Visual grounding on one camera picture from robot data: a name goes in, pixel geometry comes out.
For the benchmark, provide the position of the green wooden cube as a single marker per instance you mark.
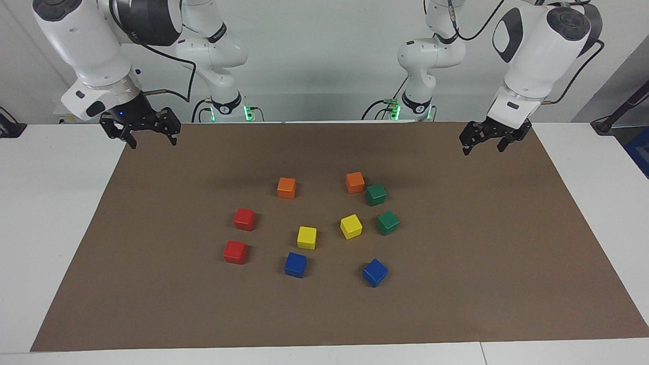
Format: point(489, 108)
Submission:
point(375, 195)
point(388, 223)

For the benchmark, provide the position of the red wooden cube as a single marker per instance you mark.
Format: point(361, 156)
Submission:
point(235, 252)
point(244, 219)

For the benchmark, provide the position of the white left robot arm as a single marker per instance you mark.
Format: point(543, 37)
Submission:
point(537, 56)

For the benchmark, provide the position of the yellow wooden cube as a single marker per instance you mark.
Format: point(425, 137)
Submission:
point(351, 226)
point(307, 238)

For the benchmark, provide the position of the white power strip box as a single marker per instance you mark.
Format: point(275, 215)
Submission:
point(63, 119)

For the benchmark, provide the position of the green terminal plug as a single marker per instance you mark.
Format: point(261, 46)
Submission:
point(389, 103)

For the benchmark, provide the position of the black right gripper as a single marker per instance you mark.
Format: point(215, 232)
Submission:
point(137, 111)

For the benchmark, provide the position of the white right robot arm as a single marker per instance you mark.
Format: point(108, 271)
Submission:
point(86, 40)

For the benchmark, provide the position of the blue wooden cube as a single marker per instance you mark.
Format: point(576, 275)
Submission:
point(375, 272)
point(295, 265)

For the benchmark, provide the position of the black clamp mount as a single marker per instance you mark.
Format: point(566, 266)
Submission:
point(10, 129)

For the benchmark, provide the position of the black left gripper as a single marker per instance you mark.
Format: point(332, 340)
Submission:
point(499, 128)

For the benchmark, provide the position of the black stand pole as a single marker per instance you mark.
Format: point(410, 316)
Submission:
point(606, 123)

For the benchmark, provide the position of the brown table mat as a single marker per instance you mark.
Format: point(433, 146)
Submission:
point(456, 304)

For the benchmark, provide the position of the blue crate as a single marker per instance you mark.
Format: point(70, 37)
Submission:
point(640, 152)

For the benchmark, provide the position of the orange wooden cube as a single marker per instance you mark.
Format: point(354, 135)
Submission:
point(355, 183)
point(286, 188)

